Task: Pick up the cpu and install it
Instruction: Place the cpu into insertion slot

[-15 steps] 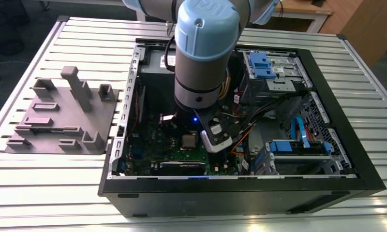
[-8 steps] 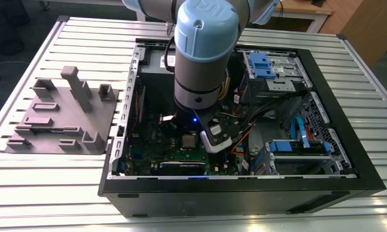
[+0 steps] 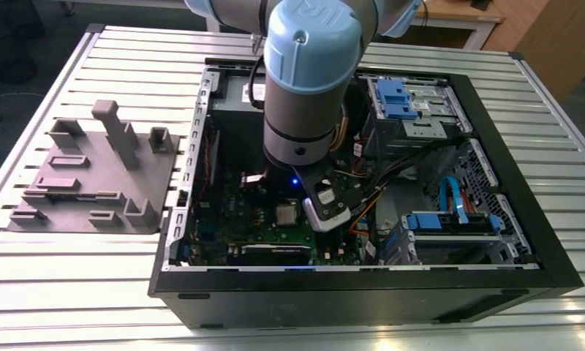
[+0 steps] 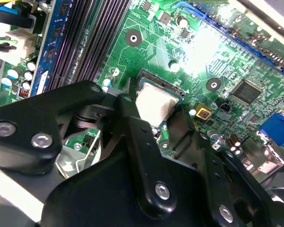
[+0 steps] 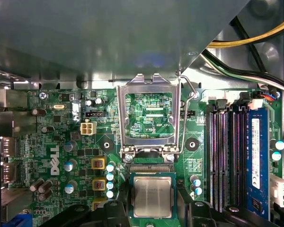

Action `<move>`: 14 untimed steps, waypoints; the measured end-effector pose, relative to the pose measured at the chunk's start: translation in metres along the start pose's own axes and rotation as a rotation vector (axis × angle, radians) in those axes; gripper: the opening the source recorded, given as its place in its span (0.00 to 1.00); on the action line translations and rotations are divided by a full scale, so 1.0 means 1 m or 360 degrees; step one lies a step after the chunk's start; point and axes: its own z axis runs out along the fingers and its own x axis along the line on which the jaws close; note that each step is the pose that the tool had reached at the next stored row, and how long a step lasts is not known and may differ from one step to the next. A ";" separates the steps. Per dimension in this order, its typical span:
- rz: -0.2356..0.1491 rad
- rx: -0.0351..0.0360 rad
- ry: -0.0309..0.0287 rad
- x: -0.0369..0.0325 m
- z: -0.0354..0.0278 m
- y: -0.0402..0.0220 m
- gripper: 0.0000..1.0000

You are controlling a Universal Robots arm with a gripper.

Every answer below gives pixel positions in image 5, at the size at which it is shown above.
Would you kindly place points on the blue VGA port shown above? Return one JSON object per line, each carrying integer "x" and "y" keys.
{"x": 21, "y": 221}

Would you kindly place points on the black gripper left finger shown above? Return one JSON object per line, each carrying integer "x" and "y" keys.
{"x": 113, "y": 216}

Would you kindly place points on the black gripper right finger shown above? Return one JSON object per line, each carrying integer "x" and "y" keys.
{"x": 198, "y": 215}

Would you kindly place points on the metal socket cover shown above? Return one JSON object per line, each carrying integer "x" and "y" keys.
{"x": 146, "y": 87}

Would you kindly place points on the blue RAM stick white label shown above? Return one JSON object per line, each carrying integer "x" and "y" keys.
{"x": 258, "y": 146}

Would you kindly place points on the white four pin socket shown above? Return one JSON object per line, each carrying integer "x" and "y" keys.
{"x": 88, "y": 128}

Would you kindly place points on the CPU socket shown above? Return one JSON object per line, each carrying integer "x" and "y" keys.
{"x": 149, "y": 168}

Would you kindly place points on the green motherboard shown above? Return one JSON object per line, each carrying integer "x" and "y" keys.
{"x": 61, "y": 123}

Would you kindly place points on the thin metal locking lever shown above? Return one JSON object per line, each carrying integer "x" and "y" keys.
{"x": 187, "y": 83}

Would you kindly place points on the silver CPU green edge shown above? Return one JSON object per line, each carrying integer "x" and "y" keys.
{"x": 152, "y": 198}

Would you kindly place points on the white power plug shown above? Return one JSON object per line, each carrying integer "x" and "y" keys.
{"x": 281, "y": 191}

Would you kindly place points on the black RAM slot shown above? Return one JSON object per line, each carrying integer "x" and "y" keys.
{"x": 223, "y": 153}
{"x": 239, "y": 153}
{"x": 214, "y": 153}

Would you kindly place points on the grey power supply unit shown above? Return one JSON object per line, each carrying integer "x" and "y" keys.
{"x": 97, "y": 35}

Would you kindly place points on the black PC case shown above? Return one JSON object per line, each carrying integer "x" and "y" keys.
{"x": 261, "y": 10}

